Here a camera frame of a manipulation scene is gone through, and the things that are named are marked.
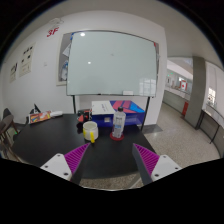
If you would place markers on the orange colourful printed box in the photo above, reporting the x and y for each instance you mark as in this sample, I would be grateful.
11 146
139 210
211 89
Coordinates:
39 117

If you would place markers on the red wall sign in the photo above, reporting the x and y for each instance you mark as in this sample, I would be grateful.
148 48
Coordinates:
52 32

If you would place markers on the flat round red coaster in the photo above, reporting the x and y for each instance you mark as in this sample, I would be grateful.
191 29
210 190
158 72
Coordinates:
116 139

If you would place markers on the red wall cabinet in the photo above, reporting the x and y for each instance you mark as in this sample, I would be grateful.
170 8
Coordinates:
185 108

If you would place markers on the whiteboard on stand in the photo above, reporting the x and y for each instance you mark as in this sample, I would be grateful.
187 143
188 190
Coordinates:
110 63

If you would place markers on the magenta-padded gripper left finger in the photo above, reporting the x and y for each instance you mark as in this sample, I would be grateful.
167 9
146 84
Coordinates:
75 158

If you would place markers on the red hanging flag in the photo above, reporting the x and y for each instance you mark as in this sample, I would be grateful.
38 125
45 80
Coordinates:
183 85

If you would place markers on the large white wall poster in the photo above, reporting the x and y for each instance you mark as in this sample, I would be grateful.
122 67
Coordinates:
26 60

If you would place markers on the black pointed bag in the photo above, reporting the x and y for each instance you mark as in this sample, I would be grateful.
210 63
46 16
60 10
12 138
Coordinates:
34 110

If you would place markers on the clear plastic bottle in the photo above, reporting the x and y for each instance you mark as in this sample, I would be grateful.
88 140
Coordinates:
119 125

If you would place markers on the small white box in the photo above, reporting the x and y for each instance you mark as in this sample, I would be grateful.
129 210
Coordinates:
56 113

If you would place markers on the brown wooden chair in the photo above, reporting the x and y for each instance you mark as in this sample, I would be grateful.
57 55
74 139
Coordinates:
5 146
8 120

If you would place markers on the blue and red paper bag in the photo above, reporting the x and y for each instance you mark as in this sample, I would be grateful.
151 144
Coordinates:
133 111

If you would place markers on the black and red power tool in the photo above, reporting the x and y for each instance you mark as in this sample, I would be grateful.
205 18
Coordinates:
83 116

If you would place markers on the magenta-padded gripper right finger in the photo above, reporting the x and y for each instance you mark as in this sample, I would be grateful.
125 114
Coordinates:
148 159

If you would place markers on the black metal frame table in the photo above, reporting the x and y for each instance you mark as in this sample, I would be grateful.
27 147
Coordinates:
213 121

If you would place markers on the small white wall poster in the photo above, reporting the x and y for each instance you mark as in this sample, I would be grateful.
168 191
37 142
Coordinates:
13 72

